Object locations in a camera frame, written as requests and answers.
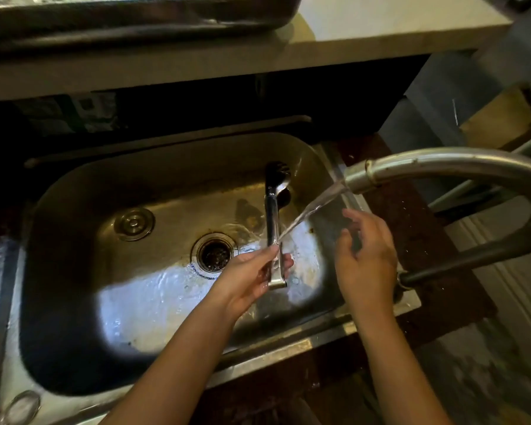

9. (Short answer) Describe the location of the round metal sink hole cover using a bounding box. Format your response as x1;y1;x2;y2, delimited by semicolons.
0;390;42;425

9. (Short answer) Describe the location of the person's right forearm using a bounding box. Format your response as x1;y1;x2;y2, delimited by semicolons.
352;305;452;425

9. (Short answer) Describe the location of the curved metal faucet spout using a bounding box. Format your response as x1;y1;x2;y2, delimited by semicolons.
343;147;531;204

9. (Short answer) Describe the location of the round metal sink stopper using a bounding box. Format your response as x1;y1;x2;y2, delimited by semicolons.
114;208;156;242

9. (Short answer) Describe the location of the sink drain strainer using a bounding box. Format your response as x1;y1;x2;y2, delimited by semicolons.
191;233;239;279

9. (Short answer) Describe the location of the person's left hand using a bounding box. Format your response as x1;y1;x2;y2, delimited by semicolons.
207;243;295;320

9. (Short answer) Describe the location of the stainless steel sink basin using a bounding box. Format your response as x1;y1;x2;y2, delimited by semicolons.
0;132;422;425

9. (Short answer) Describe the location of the person's left forearm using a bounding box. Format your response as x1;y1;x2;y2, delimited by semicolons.
98;293;238;425

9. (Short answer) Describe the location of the person's right hand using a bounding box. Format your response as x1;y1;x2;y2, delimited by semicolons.
335;208;399;318

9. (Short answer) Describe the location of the metal baking tray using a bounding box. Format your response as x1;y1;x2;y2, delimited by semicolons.
0;0;308;53

